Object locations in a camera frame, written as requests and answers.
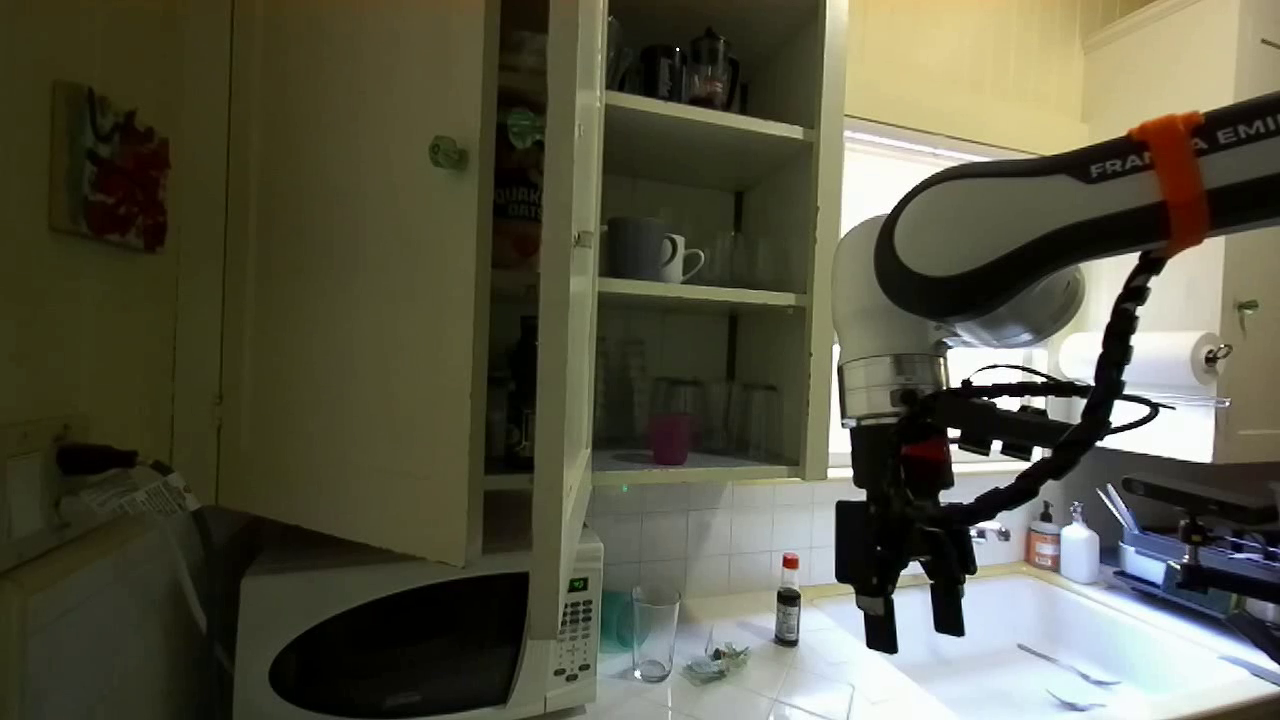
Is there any white paper towel roll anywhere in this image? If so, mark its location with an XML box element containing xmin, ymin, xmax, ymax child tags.
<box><xmin>1055</xmin><ymin>328</ymin><xmax>1230</xmax><ymax>396</ymax></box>

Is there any cream wall cabinet frame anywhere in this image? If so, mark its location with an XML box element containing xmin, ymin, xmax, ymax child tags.
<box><xmin>476</xmin><ymin>0</ymin><xmax>852</xmax><ymax>492</ymax></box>

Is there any black corrugated cable conduit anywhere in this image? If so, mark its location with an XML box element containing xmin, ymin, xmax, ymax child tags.
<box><xmin>917</xmin><ymin>248</ymin><xmax>1180</xmax><ymax>537</ymax></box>

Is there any white mug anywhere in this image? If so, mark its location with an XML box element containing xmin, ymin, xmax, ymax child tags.
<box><xmin>603</xmin><ymin>216</ymin><xmax>709</xmax><ymax>289</ymax></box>

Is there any dark sauce bottle red cap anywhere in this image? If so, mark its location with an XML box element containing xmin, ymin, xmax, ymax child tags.
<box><xmin>773</xmin><ymin>550</ymin><xmax>806</xmax><ymax>651</ymax></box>

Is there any white floor appliance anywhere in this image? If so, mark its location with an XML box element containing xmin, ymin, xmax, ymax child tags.
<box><xmin>0</xmin><ymin>513</ymin><xmax>223</xmax><ymax>720</ymax></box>

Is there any white microwave oven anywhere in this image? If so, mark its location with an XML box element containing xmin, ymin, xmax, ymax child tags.
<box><xmin>230</xmin><ymin>530</ymin><xmax>609</xmax><ymax>720</ymax></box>

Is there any dark dish rack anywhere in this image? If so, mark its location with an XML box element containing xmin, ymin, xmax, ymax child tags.
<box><xmin>1113</xmin><ymin>472</ymin><xmax>1280</xmax><ymax>634</ymax></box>

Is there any white sink basin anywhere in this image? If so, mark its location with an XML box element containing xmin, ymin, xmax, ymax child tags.
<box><xmin>817</xmin><ymin>567</ymin><xmax>1280</xmax><ymax>720</ymax></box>

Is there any cream cabinet door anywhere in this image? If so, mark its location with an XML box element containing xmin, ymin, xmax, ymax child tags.
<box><xmin>526</xmin><ymin>0</ymin><xmax>611</xmax><ymax>591</ymax></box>
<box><xmin>216</xmin><ymin>0</ymin><xmax>502</xmax><ymax>567</ymax></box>

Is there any brown soap bottle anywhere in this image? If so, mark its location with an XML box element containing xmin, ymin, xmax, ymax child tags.
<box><xmin>1025</xmin><ymin>494</ymin><xmax>1063</xmax><ymax>575</ymax></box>

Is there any dark kettle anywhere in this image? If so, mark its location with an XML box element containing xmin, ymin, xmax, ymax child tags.
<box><xmin>636</xmin><ymin>19</ymin><xmax>749</xmax><ymax>117</ymax></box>

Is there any white pump dispenser bottle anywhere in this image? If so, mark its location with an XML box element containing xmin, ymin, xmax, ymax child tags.
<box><xmin>1055</xmin><ymin>494</ymin><xmax>1106</xmax><ymax>586</ymax></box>

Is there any cream tall cupboard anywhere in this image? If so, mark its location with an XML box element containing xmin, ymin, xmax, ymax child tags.
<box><xmin>1063</xmin><ymin>0</ymin><xmax>1280</xmax><ymax>472</ymax></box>

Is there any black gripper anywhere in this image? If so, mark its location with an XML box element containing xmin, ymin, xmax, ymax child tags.
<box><xmin>832</xmin><ymin>417</ymin><xmax>978</xmax><ymax>660</ymax></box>

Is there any clear drinking glass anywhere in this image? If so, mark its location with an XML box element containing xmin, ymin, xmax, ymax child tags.
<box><xmin>629</xmin><ymin>596</ymin><xmax>685</xmax><ymax>689</ymax></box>

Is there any red flower wall picture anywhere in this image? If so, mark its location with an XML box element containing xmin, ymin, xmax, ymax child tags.
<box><xmin>46</xmin><ymin>77</ymin><xmax>177</xmax><ymax>254</ymax></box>

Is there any narrow orange strap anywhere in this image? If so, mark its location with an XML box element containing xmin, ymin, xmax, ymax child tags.
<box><xmin>1129</xmin><ymin>108</ymin><xmax>1214</xmax><ymax>254</ymax></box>

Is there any teal plastic cup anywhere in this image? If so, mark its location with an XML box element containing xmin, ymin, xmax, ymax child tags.
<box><xmin>595</xmin><ymin>585</ymin><xmax>645</xmax><ymax>654</ymax></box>

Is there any kitchen window with blind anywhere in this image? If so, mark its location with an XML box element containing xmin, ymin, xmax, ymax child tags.
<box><xmin>835</xmin><ymin>117</ymin><xmax>1092</xmax><ymax>472</ymax></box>

